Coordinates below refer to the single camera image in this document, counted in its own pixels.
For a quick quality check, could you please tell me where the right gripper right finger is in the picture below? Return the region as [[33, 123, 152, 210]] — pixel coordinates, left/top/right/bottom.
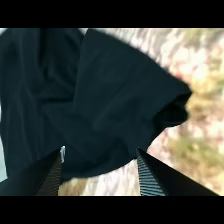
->
[[135, 147, 220, 197]]

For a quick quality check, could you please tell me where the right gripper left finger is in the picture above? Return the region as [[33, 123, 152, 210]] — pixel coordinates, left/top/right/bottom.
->
[[0, 148, 63, 197]]

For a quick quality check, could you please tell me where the black T-shirt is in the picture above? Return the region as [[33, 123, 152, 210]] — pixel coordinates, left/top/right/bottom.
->
[[0, 28, 193, 184]]

